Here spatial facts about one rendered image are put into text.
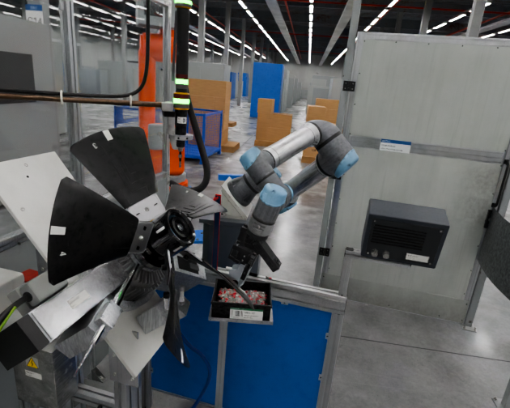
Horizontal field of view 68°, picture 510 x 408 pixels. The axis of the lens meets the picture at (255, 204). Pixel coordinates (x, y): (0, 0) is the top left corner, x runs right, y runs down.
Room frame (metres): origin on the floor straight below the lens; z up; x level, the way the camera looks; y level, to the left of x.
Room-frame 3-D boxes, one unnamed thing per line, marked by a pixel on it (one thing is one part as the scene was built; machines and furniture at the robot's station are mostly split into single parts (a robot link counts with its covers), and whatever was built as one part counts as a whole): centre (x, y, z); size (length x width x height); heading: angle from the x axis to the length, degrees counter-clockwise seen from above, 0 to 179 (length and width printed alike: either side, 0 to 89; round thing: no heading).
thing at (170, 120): (1.08, 0.24, 1.50); 0.09 x 0.07 x 0.10; 111
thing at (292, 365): (1.41, 0.05, 0.45); 0.82 x 0.02 x 0.66; 76
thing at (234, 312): (1.23, 0.02, 0.85); 0.22 x 0.17 x 0.07; 91
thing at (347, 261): (1.31, -0.37, 0.96); 0.03 x 0.03 x 0.20; 76
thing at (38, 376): (0.94, 0.61, 0.73); 0.15 x 0.09 x 0.22; 76
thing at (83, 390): (1.00, 0.47, 0.56); 0.19 x 0.04 x 0.04; 76
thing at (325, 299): (1.41, 0.05, 0.82); 0.90 x 0.04 x 0.08; 76
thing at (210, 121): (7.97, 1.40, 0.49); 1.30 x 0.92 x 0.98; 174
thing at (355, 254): (1.28, -0.47, 1.04); 0.24 x 0.03 x 0.03; 76
